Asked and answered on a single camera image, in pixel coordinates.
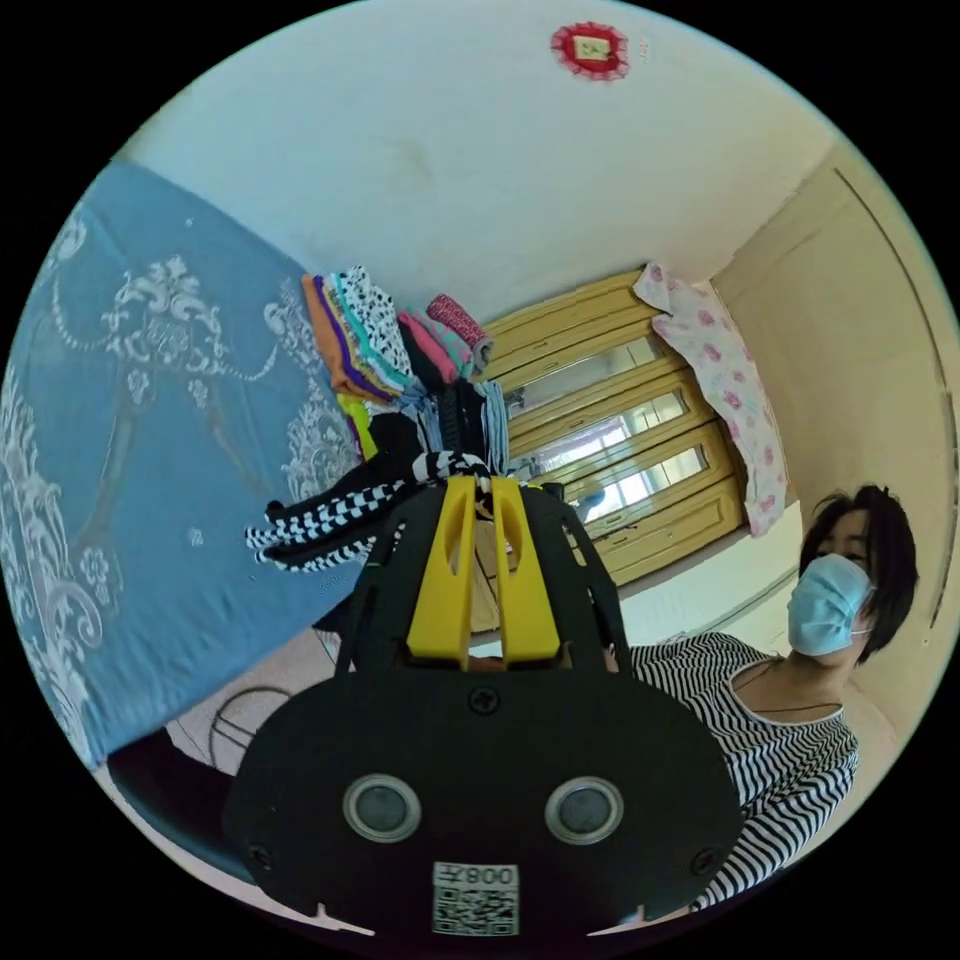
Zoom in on bed with blue printed sheet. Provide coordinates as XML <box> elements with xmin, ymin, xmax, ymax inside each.
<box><xmin>2</xmin><ymin>160</ymin><xmax>376</xmax><ymax>769</ymax></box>

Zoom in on white cloth with pink flowers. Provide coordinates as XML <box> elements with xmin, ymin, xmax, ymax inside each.
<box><xmin>632</xmin><ymin>260</ymin><xmax>790</xmax><ymax>538</ymax></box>

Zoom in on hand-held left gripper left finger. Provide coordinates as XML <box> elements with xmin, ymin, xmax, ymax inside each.
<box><xmin>405</xmin><ymin>479</ymin><xmax>478</xmax><ymax>664</ymax></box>

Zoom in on red round wall ornament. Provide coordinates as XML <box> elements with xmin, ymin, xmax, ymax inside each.
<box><xmin>549</xmin><ymin>21</ymin><xmax>631</xmax><ymax>82</ymax></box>

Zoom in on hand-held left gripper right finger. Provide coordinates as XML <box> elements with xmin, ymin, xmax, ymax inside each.
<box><xmin>491</xmin><ymin>477</ymin><xmax>562</xmax><ymax>665</ymax></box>

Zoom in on black white striped sleeveless top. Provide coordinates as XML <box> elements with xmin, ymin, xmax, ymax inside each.
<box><xmin>245</xmin><ymin>448</ymin><xmax>489</xmax><ymax>574</ymax></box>

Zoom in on cream door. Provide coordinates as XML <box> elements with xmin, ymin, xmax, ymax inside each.
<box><xmin>708</xmin><ymin>146</ymin><xmax>958</xmax><ymax>680</ymax></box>

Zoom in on yellow wooden cupboard with mirrors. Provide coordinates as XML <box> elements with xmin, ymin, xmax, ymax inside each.
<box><xmin>476</xmin><ymin>269</ymin><xmax>751</xmax><ymax>588</ymax></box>

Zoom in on pile of clothes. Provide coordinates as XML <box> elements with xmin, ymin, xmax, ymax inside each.
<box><xmin>301</xmin><ymin>264</ymin><xmax>511</xmax><ymax>470</ymax></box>

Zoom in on person's body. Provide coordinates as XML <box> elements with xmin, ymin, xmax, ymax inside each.
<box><xmin>626</xmin><ymin>484</ymin><xmax>920</xmax><ymax>913</ymax></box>

